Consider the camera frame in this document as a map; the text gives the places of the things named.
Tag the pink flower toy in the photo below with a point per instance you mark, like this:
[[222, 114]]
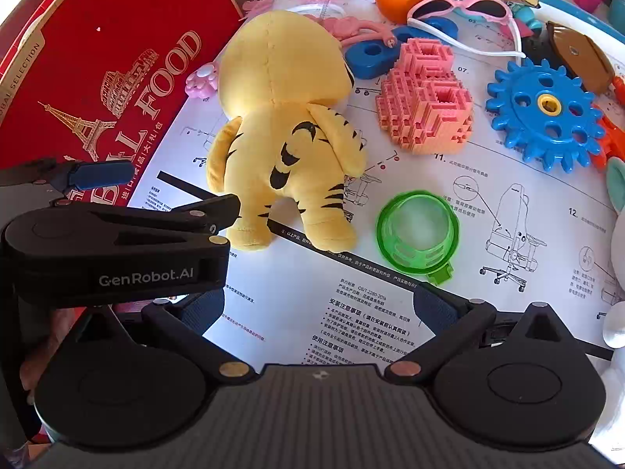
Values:
[[200, 82]]

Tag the orange plastic toy gear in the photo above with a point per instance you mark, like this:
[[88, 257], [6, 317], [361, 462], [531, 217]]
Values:
[[615, 141]]

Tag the pink brick block toy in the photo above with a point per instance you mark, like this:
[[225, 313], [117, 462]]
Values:
[[425, 107]]

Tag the green transparent plastic cup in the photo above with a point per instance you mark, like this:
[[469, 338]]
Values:
[[390, 249]]

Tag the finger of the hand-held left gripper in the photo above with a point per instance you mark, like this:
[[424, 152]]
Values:
[[215, 207], [97, 175]]

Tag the pink plastic toy piece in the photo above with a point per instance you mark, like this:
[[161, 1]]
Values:
[[356, 29]]

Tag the pink bow clip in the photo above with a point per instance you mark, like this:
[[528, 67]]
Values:
[[256, 9]]

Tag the blue plastic toy gear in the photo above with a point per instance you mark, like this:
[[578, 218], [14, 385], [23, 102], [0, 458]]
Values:
[[527, 122]]

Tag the blue two-hole connector piece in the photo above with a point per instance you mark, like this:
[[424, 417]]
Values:
[[366, 56]]

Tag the brown wooden toy piece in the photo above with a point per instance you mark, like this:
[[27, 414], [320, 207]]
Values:
[[581, 53]]

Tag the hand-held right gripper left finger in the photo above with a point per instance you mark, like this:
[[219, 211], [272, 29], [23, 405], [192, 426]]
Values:
[[207, 310]]

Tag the red gift box container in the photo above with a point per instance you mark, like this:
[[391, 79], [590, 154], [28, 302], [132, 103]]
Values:
[[97, 34]]

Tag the printed instruction sheet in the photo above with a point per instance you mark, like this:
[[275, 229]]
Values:
[[488, 264]]

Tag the pink toy sunglasses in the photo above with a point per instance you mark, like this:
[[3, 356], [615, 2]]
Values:
[[439, 7]]

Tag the yellow tiger plush toy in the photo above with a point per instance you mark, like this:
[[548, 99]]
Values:
[[273, 83]]

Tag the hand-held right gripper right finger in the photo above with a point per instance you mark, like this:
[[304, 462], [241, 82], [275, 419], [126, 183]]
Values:
[[437, 310]]

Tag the teal toy figure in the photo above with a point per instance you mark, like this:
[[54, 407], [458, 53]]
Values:
[[527, 17]]

